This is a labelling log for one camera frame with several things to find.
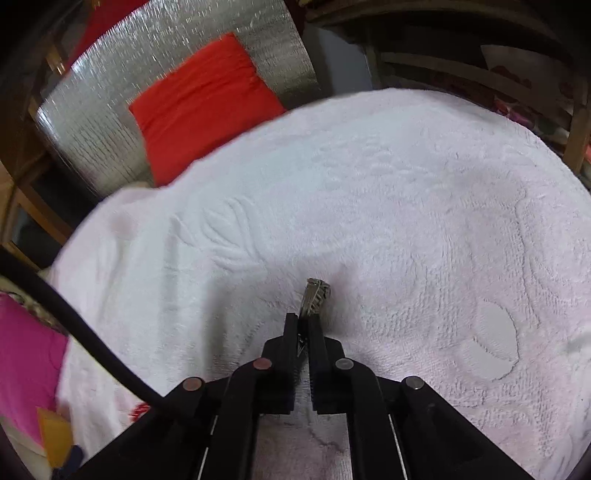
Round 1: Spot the silver foil insulation panel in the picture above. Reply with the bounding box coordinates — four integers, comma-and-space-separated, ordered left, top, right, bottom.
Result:
34, 0, 321, 199

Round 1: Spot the black cable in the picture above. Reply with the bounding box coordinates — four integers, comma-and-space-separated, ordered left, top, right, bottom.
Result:
0, 247, 167, 409

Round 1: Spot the white textured blanket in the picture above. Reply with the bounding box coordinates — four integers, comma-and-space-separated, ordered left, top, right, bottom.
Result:
46, 88, 591, 480

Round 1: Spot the wooden side table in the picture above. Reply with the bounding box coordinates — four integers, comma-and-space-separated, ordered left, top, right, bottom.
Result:
305, 0, 591, 185

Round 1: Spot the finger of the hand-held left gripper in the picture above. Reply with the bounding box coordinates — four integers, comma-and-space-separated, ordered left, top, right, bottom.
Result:
55, 445, 86, 480

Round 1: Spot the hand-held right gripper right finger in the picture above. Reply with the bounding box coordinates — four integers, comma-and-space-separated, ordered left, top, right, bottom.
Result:
308, 314, 532, 480

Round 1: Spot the red cloth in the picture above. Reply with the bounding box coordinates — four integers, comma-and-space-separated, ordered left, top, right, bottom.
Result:
69, 0, 148, 65

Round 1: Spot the pink cushion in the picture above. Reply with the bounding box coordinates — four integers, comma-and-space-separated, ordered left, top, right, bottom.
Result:
0, 293, 70, 444

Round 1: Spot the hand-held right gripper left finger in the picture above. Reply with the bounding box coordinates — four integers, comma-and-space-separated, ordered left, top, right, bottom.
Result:
69, 313, 301, 480

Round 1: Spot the red cushion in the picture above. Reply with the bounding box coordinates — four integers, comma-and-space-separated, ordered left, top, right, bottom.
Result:
128, 32, 287, 188

